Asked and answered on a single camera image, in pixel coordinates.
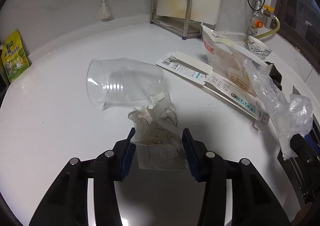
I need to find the white paper wrapper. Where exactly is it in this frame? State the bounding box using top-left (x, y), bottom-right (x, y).
top-left (128, 93), bottom-right (187, 171)

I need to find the clear plastic cup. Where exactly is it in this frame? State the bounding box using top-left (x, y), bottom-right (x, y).
top-left (86, 58), bottom-right (165, 107)

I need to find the white food packaging bag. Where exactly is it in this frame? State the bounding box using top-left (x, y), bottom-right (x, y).
top-left (201, 24), bottom-right (267, 97)

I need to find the black stove top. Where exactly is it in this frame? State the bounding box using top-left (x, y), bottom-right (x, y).
top-left (277, 119), bottom-right (319, 208)

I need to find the crumpled clear plastic bag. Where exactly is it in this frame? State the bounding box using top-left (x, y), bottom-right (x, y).
top-left (243, 60), bottom-right (313, 160)

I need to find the yellow green seasoning pouch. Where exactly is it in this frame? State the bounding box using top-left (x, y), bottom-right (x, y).
top-left (1, 30), bottom-right (30, 83)

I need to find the white patterned ceramic bowl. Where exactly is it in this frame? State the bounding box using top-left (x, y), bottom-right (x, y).
top-left (247, 36), bottom-right (272, 60)

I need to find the flattened toothpaste box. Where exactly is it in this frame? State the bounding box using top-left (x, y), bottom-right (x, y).
top-left (156, 52), bottom-right (270, 132)

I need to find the metal gas pipe with valve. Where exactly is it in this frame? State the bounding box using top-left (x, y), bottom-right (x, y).
top-left (246, 0), bottom-right (278, 39)

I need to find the metal cutting board rack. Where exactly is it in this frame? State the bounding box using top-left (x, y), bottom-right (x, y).
top-left (150, 0), bottom-right (202, 40)

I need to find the blue white bottle brush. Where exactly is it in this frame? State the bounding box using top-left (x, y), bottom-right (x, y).
top-left (98, 0), bottom-right (111, 20)

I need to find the yellowish gas hose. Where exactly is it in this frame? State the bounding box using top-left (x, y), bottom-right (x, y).
top-left (252, 14), bottom-right (281, 40)

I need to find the dark window frame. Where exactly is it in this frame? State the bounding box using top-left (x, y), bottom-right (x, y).
top-left (277, 0), bottom-right (319, 62)

